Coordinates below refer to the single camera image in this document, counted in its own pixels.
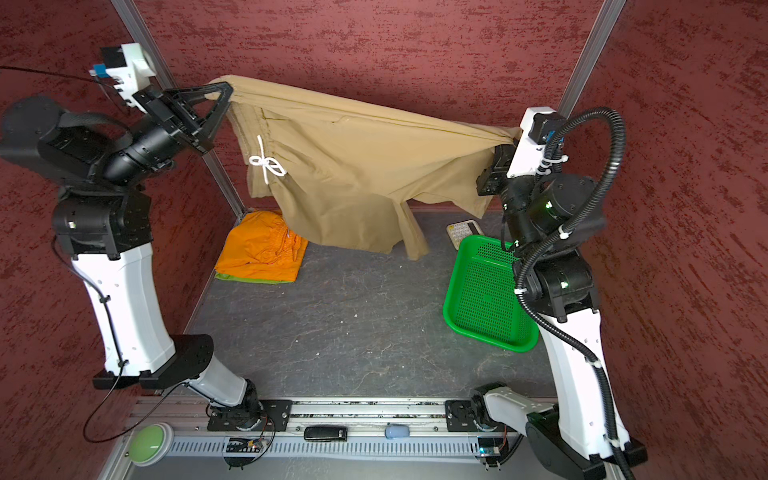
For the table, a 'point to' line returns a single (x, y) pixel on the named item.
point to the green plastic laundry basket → (480, 300)
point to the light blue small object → (394, 431)
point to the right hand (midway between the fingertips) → (498, 138)
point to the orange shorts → (261, 246)
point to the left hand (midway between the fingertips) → (233, 99)
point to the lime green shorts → (251, 280)
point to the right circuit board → (490, 446)
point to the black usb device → (325, 433)
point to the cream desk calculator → (458, 231)
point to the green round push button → (150, 444)
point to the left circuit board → (244, 445)
